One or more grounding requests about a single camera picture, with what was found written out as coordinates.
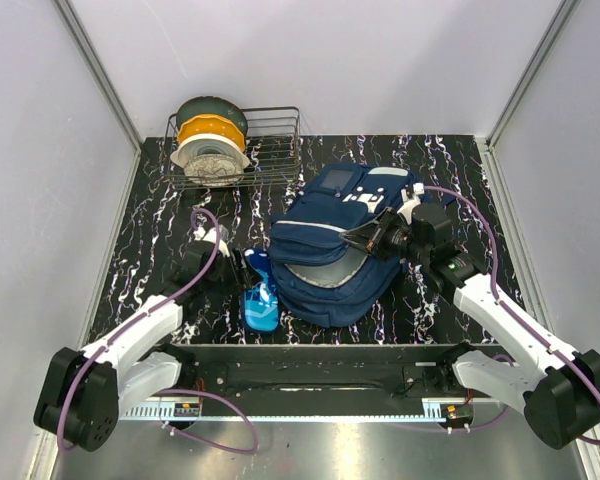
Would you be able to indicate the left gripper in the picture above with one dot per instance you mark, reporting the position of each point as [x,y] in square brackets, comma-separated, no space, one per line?
[246,280]

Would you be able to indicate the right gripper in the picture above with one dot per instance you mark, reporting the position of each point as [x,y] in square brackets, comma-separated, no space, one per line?
[371,236]

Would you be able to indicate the blue dinosaur pencil case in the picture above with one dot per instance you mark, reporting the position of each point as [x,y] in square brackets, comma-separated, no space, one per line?
[260,306]

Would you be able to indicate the navy blue student backpack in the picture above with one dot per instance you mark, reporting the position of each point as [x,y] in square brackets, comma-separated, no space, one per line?
[321,279]

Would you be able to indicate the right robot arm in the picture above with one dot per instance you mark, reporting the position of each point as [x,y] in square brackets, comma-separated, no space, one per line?
[555,387]

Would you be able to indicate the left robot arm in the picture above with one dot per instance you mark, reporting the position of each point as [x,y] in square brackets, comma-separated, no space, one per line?
[85,391]

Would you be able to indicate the grey speckled plate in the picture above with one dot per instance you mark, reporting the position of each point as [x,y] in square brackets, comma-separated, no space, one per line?
[213,170]

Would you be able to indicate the white plate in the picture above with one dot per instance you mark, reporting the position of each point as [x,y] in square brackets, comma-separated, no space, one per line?
[201,144]

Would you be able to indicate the yellow plate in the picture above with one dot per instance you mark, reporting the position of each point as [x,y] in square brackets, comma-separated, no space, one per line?
[211,124]

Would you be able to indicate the dark green plate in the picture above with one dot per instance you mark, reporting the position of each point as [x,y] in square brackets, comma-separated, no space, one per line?
[212,105]

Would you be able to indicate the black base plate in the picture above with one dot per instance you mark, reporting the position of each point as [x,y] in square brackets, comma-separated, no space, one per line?
[363,382]

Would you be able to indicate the wire dish rack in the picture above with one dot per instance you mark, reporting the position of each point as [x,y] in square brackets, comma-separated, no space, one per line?
[272,148]

